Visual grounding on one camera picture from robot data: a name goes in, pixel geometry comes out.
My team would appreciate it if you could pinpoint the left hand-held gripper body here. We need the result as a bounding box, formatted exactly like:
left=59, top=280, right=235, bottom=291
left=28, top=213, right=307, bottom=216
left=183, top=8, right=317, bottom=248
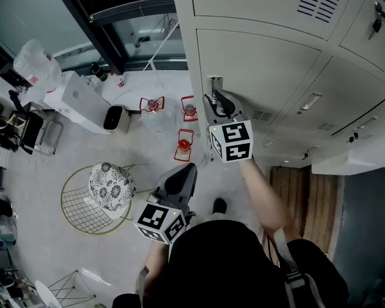
left=133, top=192, right=196, bottom=245

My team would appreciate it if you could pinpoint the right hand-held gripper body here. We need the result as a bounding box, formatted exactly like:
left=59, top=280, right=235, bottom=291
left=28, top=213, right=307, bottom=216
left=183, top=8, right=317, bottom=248
left=207, top=114, right=254, bottom=164

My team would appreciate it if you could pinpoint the grey metal locker door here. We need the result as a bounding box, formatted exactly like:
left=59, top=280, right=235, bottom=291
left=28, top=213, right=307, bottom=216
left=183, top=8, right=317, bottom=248
left=195, top=28, right=322, bottom=137

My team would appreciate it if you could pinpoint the person's right forearm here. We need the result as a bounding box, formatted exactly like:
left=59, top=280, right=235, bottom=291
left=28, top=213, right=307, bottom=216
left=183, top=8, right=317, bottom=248
left=239, top=157, right=304, bottom=246

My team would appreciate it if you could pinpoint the person's left forearm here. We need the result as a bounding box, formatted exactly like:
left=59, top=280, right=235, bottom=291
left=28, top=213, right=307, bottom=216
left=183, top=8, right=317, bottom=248
left=144, top=241, right=171, bottom=288

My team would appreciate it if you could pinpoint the person's black shoe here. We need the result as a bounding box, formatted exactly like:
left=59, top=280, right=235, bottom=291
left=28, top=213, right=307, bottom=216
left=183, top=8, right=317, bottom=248
left=212, top=197, right=228, bottom=216

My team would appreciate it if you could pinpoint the black white floral cushion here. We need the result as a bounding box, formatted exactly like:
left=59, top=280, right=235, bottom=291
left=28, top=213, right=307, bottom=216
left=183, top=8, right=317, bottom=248
left=88, top=161, right=137, bottom=221

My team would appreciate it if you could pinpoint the person's black shirt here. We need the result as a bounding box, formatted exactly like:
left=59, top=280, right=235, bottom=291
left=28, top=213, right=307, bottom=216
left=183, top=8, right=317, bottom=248
left=112, top=219, right=350, bottom=308

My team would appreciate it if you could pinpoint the small white black device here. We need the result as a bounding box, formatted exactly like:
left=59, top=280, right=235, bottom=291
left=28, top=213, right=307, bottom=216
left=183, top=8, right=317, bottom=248
left=102, top=105, right=132, bottom=134

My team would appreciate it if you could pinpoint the small red cap bottle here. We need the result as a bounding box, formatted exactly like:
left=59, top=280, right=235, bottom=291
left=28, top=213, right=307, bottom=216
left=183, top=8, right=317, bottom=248
left=108, top=71, right=125, bottom=89

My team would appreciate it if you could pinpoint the wooden plank platform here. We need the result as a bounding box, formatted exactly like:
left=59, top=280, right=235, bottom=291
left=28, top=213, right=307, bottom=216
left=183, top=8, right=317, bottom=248
left=269, top=165, right=341, bottom=266

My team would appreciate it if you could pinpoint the black thermos flask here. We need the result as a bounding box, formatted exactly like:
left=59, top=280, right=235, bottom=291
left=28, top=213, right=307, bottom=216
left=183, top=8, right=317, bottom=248
left=89, top=62, right=108, bottom=82

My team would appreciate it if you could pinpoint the white water dispenser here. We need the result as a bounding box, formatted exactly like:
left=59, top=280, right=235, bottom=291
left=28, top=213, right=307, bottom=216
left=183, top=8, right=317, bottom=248
left=43, top=71, right=112, bottom=136

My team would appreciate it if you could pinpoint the white counter block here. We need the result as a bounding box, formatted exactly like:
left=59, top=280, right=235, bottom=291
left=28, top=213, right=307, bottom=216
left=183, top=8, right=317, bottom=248
left=311, top=149, right=385, bottom=176

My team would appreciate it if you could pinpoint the black metal folding chair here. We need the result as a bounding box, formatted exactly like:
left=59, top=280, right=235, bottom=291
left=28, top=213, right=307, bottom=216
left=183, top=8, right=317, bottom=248
left=8, top=109, right=65, bottom=156

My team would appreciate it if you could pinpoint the gold wire chair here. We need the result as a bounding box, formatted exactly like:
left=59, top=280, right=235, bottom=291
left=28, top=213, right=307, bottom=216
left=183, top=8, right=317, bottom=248
left=60, top=164, right=148, bottom=235

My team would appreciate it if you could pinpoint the grey shoulder strap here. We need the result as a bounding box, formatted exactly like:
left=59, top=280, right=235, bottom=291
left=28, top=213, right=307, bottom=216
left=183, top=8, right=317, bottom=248
left=274, top=226, right=325, bottom=308

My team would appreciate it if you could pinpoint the white chair with wire legs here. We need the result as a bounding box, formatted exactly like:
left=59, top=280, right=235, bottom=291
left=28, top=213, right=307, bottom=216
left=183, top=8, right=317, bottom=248
left=34, top=267, right=113, bottom=308

